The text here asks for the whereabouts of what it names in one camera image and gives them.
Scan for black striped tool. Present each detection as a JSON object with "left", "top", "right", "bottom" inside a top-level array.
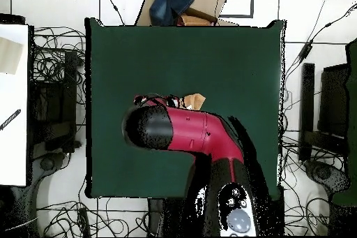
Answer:
[{"left": 0, "top": 108, "right": 22, "bottom": 132}]

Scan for peach terry towel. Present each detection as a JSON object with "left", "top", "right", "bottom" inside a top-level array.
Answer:
[{"left": 179, "top": 93, "right": 206, "bottom": 111}]

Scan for blue jeans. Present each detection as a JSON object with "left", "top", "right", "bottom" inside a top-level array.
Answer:
[{"left": 149, "top": 0, "right": 195, "bottom": 27}]

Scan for dark green table cloth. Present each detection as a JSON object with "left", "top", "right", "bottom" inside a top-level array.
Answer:
[{"left": 84, "top": 17, "right": 287, "bottom": 200}]

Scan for black power strip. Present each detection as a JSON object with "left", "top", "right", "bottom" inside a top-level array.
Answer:
[{"left": 78, "top": 207, "right": 91, "bottom": 238}]

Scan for black panel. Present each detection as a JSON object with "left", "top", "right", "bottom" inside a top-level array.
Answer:
[{"left": 317, "top": 63, "right": 351, "bottom": 138}]

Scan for orange cloth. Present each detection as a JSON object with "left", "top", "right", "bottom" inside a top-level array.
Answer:
[{"left": 179, "top": 14, "right": 214, "bottom": 27}]

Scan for white table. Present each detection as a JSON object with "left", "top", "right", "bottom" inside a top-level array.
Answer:
[{"left": 0, "top": 23, "right": 30, "bottom": 187}]

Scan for black upright post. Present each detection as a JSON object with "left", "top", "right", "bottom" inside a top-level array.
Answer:
[{"left": 298, "top": 62, "right": 316, "bottom": 163}]

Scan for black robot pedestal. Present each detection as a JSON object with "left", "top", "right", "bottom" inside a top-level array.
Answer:
[{"left": 146, "top": 197, "right": 168, "bottom": 237}]

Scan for black cable with adapter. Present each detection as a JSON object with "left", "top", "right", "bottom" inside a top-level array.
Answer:
[{"left": 282, "top": 3, "right": 357, "bottom": 88}]

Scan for office chair base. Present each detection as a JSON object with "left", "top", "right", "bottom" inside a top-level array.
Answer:
[
  {"left": 8, "top": 149, "right": 75, "bottom": 237},
  {"left": 303, "top": 159, "right": 351, "bottom": 194}
]

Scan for black equipment stand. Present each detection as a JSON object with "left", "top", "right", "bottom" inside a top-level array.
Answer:
[{"left": 29, "top": 50, "right": 83, "bottom": 154}]

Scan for beige block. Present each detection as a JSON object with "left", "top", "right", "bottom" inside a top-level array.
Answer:
[{"left": 0, "top": 36, "right": 24, "bottom": 75}]

